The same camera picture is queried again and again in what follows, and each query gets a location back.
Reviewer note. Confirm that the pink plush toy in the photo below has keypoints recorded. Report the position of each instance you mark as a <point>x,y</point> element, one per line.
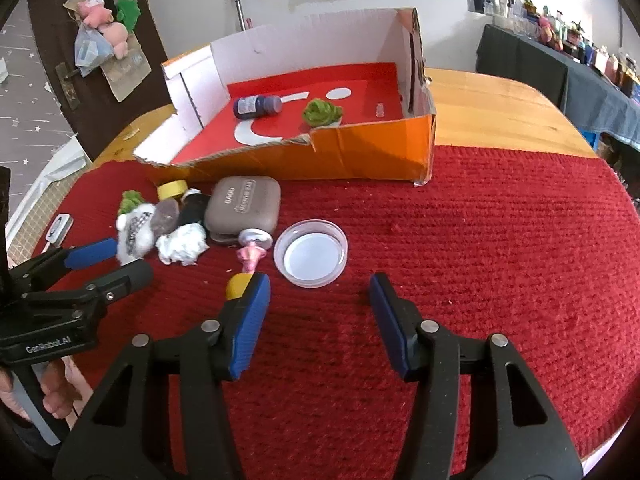
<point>102,20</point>

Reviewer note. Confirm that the red knitted mat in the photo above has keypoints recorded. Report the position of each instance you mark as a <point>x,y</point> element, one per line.
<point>500,235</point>

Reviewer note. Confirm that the brown paper bag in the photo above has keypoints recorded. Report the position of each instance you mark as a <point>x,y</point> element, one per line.
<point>127,72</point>

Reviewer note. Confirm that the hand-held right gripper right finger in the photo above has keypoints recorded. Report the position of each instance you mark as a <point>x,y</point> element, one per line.
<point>392,330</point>

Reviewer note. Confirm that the row of bottles and jars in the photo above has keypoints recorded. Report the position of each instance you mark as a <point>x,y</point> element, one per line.
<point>575,42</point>

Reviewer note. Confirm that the table with dark cloth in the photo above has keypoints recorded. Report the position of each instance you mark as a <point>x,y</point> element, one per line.
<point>550,75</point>

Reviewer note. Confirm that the small white device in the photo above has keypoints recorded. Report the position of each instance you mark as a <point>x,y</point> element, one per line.
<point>60,227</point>

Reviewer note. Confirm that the green fuzzy ball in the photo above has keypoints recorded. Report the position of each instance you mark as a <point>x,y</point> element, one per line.
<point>322,112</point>
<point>131,201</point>

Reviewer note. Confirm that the stick with orange tip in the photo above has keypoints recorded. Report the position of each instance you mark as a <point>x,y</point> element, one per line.
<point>239,5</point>

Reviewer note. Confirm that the brown door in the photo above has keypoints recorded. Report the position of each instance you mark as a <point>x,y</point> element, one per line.
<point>45,35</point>

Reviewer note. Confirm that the clear bag of white cotton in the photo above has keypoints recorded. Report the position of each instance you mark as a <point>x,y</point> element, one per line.
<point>135,235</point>

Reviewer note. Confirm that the green plush toy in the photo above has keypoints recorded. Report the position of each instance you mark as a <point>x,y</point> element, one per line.
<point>127,12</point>

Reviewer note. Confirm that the clear plastic cup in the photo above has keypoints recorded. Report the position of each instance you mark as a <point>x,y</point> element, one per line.
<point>243,205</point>

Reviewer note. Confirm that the yellow bottle cap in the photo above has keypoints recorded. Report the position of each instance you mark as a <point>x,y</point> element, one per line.
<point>172,190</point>

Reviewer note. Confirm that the crumpled white paper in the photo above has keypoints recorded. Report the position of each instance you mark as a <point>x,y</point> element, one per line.
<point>182,245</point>

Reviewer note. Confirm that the person's left hand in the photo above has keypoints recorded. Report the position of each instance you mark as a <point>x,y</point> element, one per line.
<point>57,390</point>

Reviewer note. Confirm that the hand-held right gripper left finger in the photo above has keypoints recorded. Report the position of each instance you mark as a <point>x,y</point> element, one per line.
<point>250,325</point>

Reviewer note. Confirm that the orange and white cardboard box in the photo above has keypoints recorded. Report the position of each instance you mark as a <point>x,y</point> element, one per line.
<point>370,150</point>

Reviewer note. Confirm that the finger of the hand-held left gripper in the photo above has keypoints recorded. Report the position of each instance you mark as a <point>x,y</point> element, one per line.
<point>130,277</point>
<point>90,255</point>

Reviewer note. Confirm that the clear plastic lid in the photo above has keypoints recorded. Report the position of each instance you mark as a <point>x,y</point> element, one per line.
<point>311,255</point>

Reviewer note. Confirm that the blue paint bottle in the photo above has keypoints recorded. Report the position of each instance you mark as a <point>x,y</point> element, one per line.
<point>257,106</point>

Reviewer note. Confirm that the grey plastic bag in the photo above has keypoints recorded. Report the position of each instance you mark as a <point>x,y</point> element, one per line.
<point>90,52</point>

